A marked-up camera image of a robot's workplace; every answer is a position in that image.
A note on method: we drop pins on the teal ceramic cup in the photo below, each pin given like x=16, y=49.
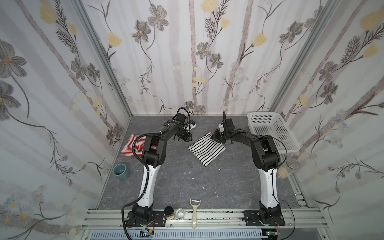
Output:
x=121, y=171

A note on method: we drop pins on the cream handled peeler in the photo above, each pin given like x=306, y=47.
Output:
x=195, y=204

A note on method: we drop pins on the red white striped tank top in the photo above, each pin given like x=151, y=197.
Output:
x=134, y=143

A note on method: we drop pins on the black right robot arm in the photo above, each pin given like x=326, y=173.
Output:
x=266, y=158

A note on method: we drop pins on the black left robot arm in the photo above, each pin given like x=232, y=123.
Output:
x=150, y=150

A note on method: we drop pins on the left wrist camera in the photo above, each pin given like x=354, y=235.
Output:
x=184, y=121

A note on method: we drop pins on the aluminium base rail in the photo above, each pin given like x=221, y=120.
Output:
x=300, y=224

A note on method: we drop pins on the clear glass jar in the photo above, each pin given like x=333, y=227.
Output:
x=289, y=167

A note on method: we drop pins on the white plastic laundry basket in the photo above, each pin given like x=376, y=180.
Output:
x=273, y=124

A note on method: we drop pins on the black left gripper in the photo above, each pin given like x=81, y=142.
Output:
x=184, y=134

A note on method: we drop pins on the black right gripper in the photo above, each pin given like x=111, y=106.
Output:
x=220, y=137

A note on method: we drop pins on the white slotted cable duct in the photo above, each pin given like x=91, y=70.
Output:
x=180, y=234

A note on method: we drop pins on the black white striped tank top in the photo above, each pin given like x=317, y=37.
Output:
x=206, y=149

